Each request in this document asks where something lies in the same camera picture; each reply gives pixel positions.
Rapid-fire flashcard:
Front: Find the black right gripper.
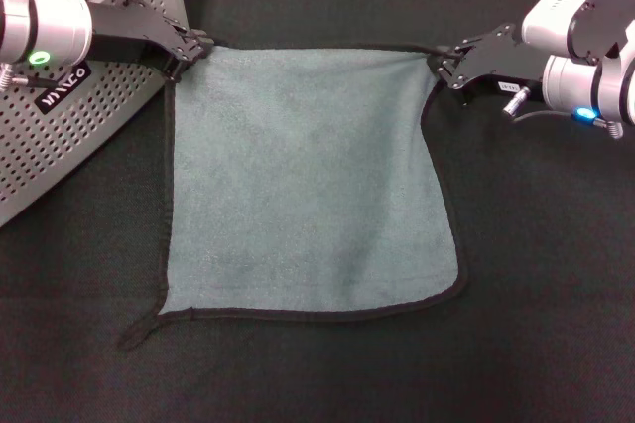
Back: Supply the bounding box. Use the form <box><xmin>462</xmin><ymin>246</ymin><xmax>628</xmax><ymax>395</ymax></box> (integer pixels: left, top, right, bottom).
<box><xmin>426</xmin><ymin>22</ymin><xmax>547</xmax><ymax>109</ymax></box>

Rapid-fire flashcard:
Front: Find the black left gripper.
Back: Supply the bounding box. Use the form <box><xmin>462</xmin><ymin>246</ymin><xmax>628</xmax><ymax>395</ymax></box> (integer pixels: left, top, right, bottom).
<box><xmin>88</xmin><ymin>0</ymin><xmax>216</xmax><ymax>82</ymax></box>

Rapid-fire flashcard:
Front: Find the grey towel with black trim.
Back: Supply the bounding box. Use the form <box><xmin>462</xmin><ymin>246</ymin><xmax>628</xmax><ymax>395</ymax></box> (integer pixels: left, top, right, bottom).
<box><xmin>115</xmin><ymin>39</ymin><xmax>471</xmax><ymax>353</ymax></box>

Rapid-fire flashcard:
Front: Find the grey perforated storage box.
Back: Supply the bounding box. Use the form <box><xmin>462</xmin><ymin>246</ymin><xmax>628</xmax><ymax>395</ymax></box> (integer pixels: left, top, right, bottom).
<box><xmin>0</xmin><ymin>0</ymin><xmax>191</xmax><ymax>229</ymax></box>

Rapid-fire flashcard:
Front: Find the black tablecloth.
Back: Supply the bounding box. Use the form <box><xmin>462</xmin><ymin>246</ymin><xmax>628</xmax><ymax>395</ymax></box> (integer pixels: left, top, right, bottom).
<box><xmin>0</xmin><ymin>0</ymin><xmax>635</xmax><ymax>423</ymax></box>

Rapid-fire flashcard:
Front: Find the silver right cable connector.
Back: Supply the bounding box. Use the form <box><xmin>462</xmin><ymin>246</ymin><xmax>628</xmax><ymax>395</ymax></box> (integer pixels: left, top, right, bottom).
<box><xmin>502</xmin><ymin>85</ymin><xmax>533</xmax><ymax>115</ymax></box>

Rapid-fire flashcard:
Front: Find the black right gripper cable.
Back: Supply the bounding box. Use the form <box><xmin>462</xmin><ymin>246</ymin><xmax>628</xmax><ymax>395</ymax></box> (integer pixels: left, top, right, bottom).
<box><xmin>512</xmin><ymin>108</ymin><xmax>577</xmax><ymax>125</ymax></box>

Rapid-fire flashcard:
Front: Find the black left cable plug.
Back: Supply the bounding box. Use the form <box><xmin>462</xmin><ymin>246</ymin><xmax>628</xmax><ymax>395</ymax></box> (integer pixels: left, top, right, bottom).
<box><xmin>9</xmin><ymin>73</ymin><xmax>57</xmax><ymax>90</ymax></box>

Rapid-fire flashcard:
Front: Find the silver right cable spring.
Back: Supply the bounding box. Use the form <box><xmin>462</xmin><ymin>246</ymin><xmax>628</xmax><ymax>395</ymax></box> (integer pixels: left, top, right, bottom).
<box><xmin>593</xmin><ymin>116</ymin><xmax>625</xmax><ymax>140</ymax></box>

